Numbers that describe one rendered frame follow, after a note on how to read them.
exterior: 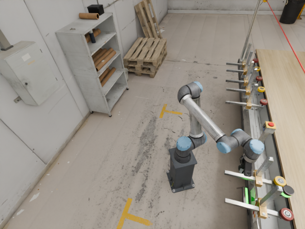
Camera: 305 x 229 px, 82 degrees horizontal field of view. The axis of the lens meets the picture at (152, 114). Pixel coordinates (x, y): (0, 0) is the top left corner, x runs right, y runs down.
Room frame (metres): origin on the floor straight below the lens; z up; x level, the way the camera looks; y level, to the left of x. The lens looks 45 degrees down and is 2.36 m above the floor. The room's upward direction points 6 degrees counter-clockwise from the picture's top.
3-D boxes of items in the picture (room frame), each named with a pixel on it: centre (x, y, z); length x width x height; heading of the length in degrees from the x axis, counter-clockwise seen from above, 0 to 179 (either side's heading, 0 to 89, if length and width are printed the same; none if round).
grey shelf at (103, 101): (2.88, 0.84, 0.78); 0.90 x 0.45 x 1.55; 159
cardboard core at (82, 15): (2.98, 0.81, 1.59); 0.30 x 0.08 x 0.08; 69
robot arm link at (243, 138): (0.73, -0.62, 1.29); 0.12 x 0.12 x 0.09; 25
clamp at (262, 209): (0.38, -0.77, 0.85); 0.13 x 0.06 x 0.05; 159
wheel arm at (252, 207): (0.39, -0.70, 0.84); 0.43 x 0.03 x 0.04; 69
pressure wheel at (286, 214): (0.31, -0.89, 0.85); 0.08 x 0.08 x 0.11
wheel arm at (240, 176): (0.62, -0.80, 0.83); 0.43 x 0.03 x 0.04; 69
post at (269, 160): (0.63, -0.86, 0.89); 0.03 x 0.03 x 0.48; 69
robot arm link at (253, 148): (0.63, -0.67, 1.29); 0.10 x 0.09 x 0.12; 25
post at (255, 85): (1.57, -1.22, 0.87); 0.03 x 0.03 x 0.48; 69
